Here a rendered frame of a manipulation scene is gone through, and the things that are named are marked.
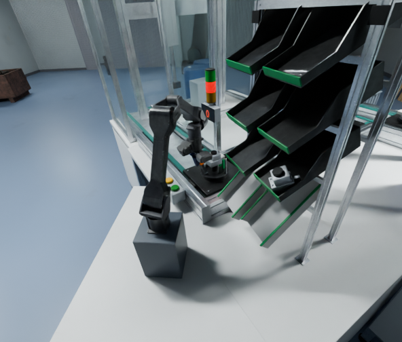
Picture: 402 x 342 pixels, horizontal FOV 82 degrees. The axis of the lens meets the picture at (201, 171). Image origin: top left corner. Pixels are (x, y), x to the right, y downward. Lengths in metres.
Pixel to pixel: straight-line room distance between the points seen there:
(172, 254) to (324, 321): 0.50
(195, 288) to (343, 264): 0.54
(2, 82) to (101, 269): 6.80
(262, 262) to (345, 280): 0.28
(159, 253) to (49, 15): 10.23
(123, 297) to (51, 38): 10.34
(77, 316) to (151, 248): 0.33
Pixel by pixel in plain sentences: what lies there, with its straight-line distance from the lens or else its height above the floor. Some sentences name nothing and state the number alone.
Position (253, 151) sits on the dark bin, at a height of 1.22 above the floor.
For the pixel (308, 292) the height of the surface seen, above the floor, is 0.86.
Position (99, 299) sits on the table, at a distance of 0.97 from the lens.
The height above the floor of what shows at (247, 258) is 0.86.
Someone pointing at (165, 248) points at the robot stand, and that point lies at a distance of 0.78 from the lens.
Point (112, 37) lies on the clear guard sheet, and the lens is 2.17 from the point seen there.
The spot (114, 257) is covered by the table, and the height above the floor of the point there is 0.86.
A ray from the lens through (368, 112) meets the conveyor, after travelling 2.23.
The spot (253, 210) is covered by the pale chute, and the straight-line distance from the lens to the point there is 0.87.
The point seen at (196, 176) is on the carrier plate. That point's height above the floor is 0.97.
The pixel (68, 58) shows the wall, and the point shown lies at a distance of 10.69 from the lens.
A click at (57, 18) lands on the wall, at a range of 10.55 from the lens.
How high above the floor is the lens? 1.66
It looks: 35 degrees down
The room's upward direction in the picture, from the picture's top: 4 degrees counter-clockwise
